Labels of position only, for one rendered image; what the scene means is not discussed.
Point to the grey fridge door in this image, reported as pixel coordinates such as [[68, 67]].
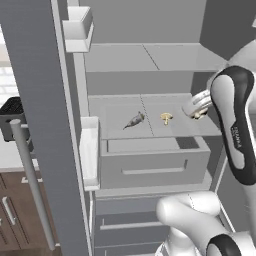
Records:
[[40, 100]]

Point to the brown wooden cabinet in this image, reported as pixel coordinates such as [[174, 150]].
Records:
[[23, 213]]

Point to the tan mushroom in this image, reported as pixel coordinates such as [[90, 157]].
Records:
[[165, 117], [197, 115]]

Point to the grey fish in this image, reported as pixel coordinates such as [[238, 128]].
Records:
[[135, 120]]

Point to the grey fridge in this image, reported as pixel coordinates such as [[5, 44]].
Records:
[[146, 20]]

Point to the black countertop appliance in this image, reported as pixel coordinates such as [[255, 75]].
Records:
[[11, 116]]

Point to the grey fridge drawer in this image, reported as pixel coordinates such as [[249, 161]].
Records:
[[153, 166], [126, 226]]

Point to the glass fridge shelf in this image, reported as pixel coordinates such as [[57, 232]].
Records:
[[113, 120], [150, 56]]

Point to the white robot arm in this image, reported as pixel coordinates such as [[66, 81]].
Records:
[[230, 110]]

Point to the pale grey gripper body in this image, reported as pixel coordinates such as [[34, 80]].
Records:
[[194, 106]]

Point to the white fridge door bin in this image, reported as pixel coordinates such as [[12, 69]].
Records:
[[80, 31], [89, 156]]

